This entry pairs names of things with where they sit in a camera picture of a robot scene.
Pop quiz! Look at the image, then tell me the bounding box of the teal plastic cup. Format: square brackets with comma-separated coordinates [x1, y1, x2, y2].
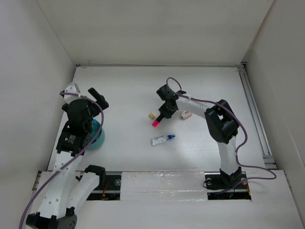
[87, 119, 105, 151]

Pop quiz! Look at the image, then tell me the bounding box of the black pink marker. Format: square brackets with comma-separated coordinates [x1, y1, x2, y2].
[152, 114, 164, 127]

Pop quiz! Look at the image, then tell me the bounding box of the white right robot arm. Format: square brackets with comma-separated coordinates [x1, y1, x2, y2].
[152, 85, 242, 190]

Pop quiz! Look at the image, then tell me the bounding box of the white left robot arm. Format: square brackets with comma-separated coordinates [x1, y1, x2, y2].
[19, 84, 109, 229]

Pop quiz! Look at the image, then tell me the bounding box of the small yellow eraser block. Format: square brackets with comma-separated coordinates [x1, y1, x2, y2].
[148, 113, 155, 119]

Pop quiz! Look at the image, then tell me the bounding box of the clear blue-tipped pen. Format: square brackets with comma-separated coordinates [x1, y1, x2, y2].
[151, 134, 176, 146]

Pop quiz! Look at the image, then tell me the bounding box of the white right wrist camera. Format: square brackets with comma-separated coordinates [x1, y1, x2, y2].
[177, 90, 186, 95]

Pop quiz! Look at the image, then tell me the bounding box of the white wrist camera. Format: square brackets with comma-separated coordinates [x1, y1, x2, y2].
[60, 82, 81, 104]
[177, 90, 186, 95]

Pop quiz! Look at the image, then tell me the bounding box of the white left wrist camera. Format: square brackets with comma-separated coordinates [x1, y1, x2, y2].
[60, 82, 81, 104]

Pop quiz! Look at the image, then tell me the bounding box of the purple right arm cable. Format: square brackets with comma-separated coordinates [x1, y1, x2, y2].
[166, 76, 277, 194]

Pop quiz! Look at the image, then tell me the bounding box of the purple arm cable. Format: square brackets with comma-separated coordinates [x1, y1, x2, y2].
[18, 92, 105, 229]
[166, 76, 277, 194]

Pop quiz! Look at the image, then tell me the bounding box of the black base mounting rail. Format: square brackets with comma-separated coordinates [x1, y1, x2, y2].
[87, 171, 251, 201]

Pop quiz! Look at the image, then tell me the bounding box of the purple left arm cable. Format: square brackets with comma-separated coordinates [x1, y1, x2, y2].
[18, 92, 105, 229]

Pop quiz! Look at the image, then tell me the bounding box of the aluminium rail right edge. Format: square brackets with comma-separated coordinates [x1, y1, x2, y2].
[237, 62, 277, 170]

